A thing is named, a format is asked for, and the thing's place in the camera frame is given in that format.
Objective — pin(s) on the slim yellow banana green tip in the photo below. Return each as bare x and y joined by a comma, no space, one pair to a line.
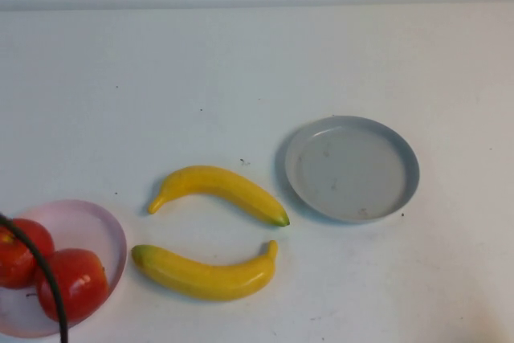
229,186

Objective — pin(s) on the thick yellow banana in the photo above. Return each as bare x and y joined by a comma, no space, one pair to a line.
209,276

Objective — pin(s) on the red apple with sideways stem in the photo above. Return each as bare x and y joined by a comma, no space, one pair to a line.
80,282

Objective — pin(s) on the grey round plate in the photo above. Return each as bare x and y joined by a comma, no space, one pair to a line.
353,166

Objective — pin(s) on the pink round plate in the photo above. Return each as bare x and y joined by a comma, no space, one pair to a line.
92,222

